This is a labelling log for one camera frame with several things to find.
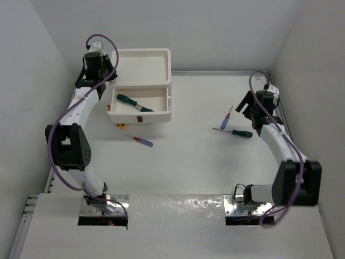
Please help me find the blue handled screwdriver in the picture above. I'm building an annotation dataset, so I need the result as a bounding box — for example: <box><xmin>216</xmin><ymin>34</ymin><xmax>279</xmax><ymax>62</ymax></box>
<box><xmin>220</xmin><ymin>106</ymin><xmax>233</xmax><ymax>130</ymax></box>

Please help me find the long green screwdriver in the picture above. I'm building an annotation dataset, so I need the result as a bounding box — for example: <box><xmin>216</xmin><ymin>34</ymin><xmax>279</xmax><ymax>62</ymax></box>
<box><xmin>116</xmin><ymin>94</ymin><xmax>139</xmax><ymax>107</ymax></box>

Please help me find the small blue red screwdriver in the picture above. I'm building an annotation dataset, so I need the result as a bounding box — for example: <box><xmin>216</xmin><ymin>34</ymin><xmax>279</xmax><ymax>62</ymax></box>
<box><xmin>125</xmin><ymin>133</ymin><xmax>154</xmax><ymax>147</ymax></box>

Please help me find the white drawer container box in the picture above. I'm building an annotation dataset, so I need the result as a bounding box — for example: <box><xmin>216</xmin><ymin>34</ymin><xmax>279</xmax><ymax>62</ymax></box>
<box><xmin>109</xmin><ymin>48</ymin><xmax>171</xmax><ymax>88</ymax></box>

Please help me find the stubby green screwdriver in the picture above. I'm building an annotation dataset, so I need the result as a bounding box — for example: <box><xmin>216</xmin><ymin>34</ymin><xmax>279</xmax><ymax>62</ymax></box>
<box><xmin>135</xmin><ymin>105</ymin><xmax>153</xmax><ymax>112</ymax></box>

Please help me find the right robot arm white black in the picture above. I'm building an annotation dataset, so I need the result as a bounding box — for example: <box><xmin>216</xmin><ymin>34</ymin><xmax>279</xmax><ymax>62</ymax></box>
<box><xmin>236</xmin><ymin>90</ymin><xmax>322</xmax><ymax>207</ymax></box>

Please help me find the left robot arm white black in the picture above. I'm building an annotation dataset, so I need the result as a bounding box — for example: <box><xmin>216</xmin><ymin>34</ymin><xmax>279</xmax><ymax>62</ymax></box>
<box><xmin>45</xmin><ymin>51</ymin><xmax>116</xmax><ymax>207</ymax></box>

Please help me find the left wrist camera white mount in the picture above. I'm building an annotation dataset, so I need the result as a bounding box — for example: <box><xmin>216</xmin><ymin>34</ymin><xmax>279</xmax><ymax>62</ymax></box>
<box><xmin>87</xmin><ymin>42</ymin><xmax>105</xmax><ymax>56</ymax></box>

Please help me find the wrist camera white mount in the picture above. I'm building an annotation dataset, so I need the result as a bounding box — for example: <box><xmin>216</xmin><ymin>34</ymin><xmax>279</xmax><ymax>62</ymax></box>
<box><xmin>87</xmin><ymin>42</ymin><xmax>105</xmax><ymax>56</ymax></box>
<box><xmin>264</xmin><ymin>84</ymin><xmax>280</xmax><ymax>95</ymax></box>

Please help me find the aluminium frame rail right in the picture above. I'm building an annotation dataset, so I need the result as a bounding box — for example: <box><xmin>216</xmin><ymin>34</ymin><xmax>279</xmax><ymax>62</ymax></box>
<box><xmin>265</xmin><ymin>71</ymin><xmax>316</xmax><ymax>194</ymax></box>

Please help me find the aluminium frame rail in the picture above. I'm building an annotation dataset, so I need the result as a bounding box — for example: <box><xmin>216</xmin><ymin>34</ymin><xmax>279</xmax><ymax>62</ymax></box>
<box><xmin>8</xmin><ymin>172</ymin><xmax>55</xmax><ymax>258</ymax></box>
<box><xmin>265</xmin><ymin>71</ymin><xmax>316</xmax><ymax>194</ymax></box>

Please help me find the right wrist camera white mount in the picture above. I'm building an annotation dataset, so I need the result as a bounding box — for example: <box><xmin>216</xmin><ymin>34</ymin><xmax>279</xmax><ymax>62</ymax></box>
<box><xmin>264</xmin><ymin>84</ymin><xmax>280</xmax><ymax>95</ymax></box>

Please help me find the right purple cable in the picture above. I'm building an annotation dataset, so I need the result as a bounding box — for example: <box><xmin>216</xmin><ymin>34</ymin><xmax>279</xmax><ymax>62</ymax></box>
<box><xmin>248</xmin><ymin>70</ymin><xmax>305</xmax><ymax>229</ymax></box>

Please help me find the purple cable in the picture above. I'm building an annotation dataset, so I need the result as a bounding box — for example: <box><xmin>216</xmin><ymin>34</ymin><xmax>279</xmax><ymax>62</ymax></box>
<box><xmin>248</xmin><ymin>70</ymin><xmax>305</xmax><ymax>229</ymax></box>
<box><xmin>47</xmin><ymin>34</ymin><xmax>129</xmax><ymax>222</ymax></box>

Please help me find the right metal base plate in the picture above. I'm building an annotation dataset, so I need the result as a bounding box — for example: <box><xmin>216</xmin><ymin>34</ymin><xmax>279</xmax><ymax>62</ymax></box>
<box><xmin>223</xmin><ymin>194</ymin><xmax>272</xmax><ymax>217</ymax></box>

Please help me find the metal base plate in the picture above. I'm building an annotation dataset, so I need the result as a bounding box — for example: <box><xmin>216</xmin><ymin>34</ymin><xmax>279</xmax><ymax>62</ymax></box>
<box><xmin>223</xmin><ymin>194</ymin><xmax>272</xmax><ymax>217</ymax></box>
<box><xmin>79</xmin><ymin>194</ymin><xmax>130</xmax><ymax>217</ymax></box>

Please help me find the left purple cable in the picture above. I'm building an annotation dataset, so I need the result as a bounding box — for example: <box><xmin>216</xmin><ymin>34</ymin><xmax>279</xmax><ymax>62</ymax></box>
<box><xmin>47</xmin><ymin>34</ymin><xmax>129</xmax><ymax>222</ymax></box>

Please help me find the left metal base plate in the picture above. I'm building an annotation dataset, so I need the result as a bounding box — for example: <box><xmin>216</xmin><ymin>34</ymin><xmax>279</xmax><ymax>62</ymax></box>
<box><xmin>79</xmin><ymin>194</ymin><xmax>130</xmax><ymax>217</ymax></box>

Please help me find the aluminium frame rail left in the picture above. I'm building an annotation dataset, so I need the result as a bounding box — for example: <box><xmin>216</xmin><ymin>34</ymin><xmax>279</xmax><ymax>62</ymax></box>
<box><xmin>8</xmin><ymin>172</ymin><xmax>55</xmax><ymax>258</ymax></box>

